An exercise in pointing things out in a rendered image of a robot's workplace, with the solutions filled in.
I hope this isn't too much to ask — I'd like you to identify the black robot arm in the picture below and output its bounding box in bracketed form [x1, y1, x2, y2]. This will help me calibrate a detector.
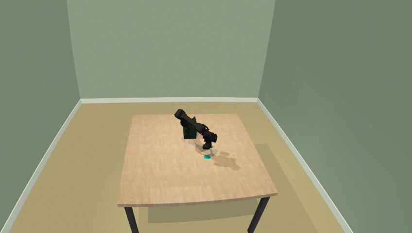
[175, 109, 217, 143]

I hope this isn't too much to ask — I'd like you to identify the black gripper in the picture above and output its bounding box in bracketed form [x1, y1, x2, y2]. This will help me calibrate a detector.
[203, 137, 212, 149]

